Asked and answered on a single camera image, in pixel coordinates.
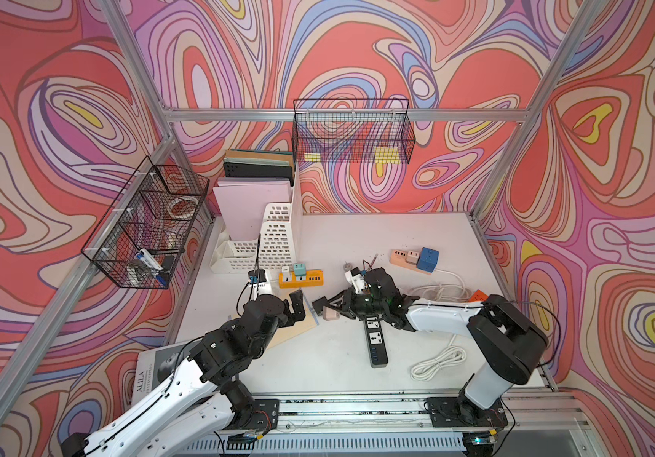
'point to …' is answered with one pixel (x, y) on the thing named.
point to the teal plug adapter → (300, 270)
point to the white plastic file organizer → (280, 246)
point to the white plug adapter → (286, 274)
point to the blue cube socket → (427, 260)
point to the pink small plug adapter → (329, 314)
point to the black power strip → (376, 344)
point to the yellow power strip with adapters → (313, 278)
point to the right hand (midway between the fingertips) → (328, 312)
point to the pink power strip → (399, 258)
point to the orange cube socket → (478, 296)
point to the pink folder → (243, 201)
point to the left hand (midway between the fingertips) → (292, 296)
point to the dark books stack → (259, 163)
